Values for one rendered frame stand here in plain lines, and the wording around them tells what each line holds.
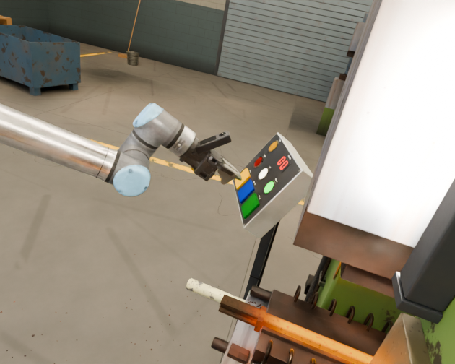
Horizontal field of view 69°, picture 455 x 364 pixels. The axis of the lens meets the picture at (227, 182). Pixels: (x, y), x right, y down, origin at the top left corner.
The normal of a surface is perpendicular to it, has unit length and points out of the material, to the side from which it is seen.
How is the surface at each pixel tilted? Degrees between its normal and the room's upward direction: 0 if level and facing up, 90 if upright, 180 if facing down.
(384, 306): 90
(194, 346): 0
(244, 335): 0
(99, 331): 0
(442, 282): 90
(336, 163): 90
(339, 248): 90
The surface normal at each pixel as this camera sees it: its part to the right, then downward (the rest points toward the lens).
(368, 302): -0.33, 0.39
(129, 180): 0.28, 0.52
